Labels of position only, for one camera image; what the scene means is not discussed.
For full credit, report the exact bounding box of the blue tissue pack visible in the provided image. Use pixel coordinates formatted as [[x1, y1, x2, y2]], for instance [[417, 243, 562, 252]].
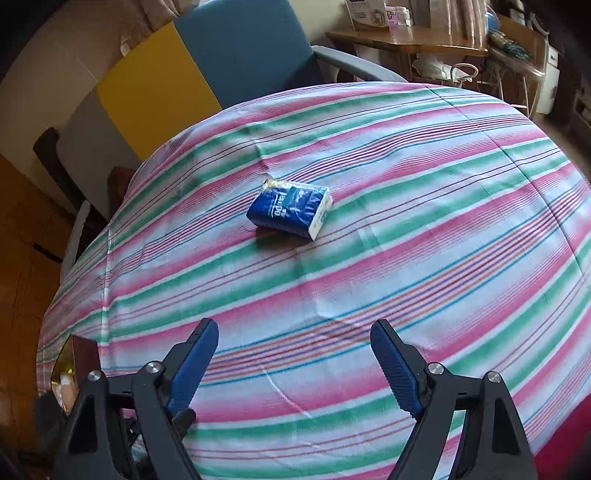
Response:
[[246, 178, 334, 241]]

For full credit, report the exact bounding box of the wooden side table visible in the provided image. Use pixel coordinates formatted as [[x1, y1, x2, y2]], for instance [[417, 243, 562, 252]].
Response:
[[325, 25, 490, 100]]

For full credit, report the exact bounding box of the green bundle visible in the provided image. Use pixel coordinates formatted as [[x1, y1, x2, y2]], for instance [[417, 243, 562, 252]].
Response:
[[489, 30, 532, 61]]

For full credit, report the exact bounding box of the white bag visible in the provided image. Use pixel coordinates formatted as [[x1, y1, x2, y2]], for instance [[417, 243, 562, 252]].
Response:
[[412, 58, 478, 87]]

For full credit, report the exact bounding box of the beige patterned curtain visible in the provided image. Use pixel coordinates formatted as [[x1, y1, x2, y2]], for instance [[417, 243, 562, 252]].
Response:
[[409, 0, 490, 49], [111, 0, 208, 54]]

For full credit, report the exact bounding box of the wooden wardrobe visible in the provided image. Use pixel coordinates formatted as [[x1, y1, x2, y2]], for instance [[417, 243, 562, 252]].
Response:
[[0, 152, 88, 416]]

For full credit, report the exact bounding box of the grey yellow blue chair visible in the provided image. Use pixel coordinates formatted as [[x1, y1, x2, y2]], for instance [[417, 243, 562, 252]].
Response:
[[55, 0, 409, 273]]

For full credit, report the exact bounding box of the white face mask box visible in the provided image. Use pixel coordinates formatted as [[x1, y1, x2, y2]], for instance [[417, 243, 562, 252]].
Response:
[[344, 0, 391, 31]]

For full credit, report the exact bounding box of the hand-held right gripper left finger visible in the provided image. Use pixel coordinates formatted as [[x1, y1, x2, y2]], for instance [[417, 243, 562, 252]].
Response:
[[54, 318, 220, 480]]

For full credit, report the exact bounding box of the black rolled mat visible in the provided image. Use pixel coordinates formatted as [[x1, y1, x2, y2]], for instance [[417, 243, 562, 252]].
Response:
[[33, 127, 86, 217]]

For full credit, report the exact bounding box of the gold metal tin box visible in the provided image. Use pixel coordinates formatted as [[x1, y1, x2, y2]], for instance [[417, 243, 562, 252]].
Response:
[[50, 335, 101, 398]]

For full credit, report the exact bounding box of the dark red cloth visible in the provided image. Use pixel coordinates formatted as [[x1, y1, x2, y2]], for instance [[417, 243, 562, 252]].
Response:
[[108, 167, 137, 208]]

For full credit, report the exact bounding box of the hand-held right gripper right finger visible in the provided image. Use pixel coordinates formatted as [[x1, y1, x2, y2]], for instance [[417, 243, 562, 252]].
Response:
[[370, 318, 539, 480]]

